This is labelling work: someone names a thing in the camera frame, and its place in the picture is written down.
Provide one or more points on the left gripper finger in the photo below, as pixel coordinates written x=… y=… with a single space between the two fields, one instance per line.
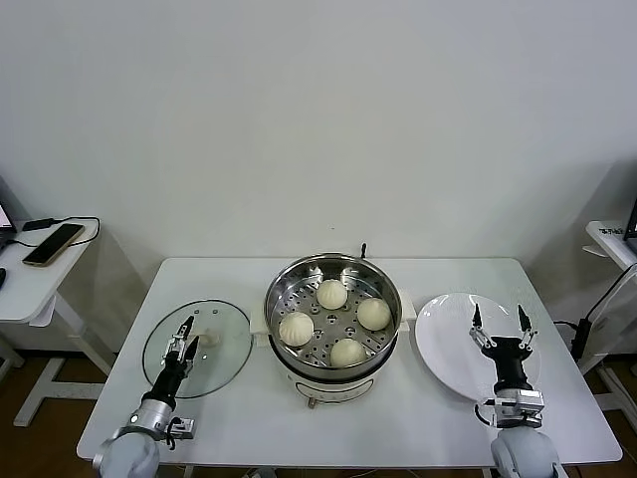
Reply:
x=185 y=333
x=193 y=351

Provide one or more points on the black smartphone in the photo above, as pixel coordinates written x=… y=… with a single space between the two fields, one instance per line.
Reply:
x=55 y=244

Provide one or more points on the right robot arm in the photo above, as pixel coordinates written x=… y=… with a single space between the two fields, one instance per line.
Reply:
x=522 y=450

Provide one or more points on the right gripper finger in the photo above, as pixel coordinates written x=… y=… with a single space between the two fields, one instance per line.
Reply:
x=479 y=323
x=525 y=326

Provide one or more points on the glass pot lid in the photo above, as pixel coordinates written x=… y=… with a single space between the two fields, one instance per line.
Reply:
x=224 y=318

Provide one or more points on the white steamed baozi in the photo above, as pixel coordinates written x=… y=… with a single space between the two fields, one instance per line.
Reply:
x=332 y=294
x=296 y=329
x=348 y=352
x=374 y=313

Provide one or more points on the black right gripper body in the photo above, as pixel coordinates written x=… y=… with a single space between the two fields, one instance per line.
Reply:
x=510 y=358

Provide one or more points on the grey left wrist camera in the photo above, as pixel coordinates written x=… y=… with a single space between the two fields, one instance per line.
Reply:
x=184 y=428

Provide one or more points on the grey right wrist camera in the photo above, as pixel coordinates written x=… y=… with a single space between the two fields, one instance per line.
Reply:
x=517 y=406

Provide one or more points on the white side table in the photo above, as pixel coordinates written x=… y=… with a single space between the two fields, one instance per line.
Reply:
x=30 y=294
x=604 y=244

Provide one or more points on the stainless steel steamer basket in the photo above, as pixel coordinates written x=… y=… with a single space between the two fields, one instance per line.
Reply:
x=338 y=326

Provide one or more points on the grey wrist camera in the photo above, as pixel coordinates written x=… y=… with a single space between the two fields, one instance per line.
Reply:
x=517 y=406
x=184 y=428

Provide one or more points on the white oval plate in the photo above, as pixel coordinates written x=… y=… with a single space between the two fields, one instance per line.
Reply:
x=448 y=338

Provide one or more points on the white electric cooker pot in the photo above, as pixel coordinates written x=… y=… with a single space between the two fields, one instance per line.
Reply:
x=338 y=386

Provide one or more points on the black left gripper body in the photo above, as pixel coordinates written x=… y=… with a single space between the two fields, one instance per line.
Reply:
x=171 y=376

